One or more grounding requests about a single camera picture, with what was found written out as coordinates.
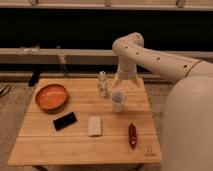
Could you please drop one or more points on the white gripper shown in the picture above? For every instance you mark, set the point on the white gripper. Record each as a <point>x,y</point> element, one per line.
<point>126,71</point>

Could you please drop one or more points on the black smartphone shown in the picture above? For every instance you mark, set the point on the black smartphone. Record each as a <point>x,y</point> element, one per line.
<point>64,121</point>

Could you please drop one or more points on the orange ceramic bowl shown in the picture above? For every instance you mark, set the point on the orange ceramic bowl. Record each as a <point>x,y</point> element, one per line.
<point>51,96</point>

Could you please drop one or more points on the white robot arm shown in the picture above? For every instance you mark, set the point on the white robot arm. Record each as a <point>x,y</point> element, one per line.
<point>187,141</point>

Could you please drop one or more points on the translucent plastic cup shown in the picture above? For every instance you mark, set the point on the translucent plastic cup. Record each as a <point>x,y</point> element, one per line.
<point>118,99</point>

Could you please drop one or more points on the red brown pocket knife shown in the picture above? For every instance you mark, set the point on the red brown pocket knife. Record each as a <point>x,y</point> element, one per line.
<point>132,136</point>

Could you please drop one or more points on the white rectangular sponge block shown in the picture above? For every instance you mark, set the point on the white rectangular sponge block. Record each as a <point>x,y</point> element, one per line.
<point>94,126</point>

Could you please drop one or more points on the wooden slat table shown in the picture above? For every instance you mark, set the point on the wooden slat table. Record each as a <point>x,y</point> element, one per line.
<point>38,143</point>

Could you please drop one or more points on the black post base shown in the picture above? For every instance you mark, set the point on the black post base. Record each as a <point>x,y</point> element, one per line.
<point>35,77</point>

